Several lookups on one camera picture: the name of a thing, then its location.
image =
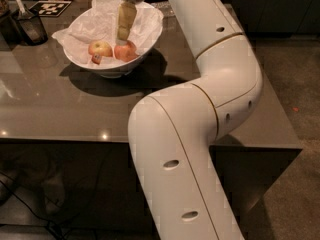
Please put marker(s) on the white crumpled paper liner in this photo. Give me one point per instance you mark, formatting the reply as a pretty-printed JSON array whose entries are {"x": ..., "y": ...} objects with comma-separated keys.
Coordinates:
[{"x": 100, "y": 6}]

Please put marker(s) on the white ceramic bowl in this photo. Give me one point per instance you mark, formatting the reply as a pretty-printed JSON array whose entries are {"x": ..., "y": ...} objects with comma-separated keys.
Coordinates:
[{"x": 89, "y": 27}]

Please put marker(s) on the red apple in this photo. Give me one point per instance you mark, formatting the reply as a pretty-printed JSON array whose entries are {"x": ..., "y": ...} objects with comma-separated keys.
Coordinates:
[{"x": 125, "y": 52}]

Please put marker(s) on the clear plastic container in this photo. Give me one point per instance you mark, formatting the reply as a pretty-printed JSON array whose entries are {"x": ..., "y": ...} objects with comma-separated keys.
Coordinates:
[{"x": 165, "y": 8}]

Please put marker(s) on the black cup with utensil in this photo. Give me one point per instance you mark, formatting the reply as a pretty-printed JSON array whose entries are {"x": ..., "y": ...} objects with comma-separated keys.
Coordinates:
[{"x": 29, "y": 25}]

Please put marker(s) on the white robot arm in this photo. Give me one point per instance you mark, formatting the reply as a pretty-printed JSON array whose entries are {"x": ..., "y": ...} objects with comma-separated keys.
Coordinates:
[{"x": 170, "y": 131}]

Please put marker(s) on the black white fiducial marker card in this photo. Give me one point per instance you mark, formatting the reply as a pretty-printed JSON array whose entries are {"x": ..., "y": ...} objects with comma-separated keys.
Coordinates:
[{"x": 49, "y": 8}]

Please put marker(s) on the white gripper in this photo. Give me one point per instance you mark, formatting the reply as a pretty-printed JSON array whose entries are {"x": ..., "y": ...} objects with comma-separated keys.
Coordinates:
[{"x": 126, "y": 14}]

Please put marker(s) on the yellow-red apple with sticker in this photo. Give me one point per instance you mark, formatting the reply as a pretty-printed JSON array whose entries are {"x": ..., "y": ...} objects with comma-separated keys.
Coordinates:
[{"x": 98, "y": 49}]

